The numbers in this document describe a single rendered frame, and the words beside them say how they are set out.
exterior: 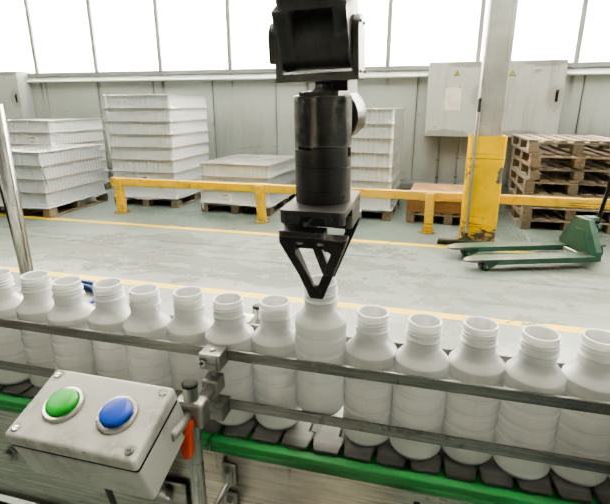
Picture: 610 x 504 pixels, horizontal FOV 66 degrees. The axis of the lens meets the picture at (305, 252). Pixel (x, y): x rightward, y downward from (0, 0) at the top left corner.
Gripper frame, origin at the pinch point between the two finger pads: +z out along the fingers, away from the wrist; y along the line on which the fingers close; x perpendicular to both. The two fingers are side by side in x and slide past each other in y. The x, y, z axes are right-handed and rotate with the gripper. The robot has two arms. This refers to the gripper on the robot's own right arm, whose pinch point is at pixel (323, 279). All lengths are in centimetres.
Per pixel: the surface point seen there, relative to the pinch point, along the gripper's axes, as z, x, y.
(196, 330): 7.9, 15.8, -1.0
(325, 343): 6.5, -0.8, -2.6
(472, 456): 18.6, -17.5, -2.4
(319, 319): 3.9, 0.0, -2.1
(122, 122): 24, 401, 526
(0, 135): -10, 94, 49
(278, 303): 4.9, 6.3, 2.6
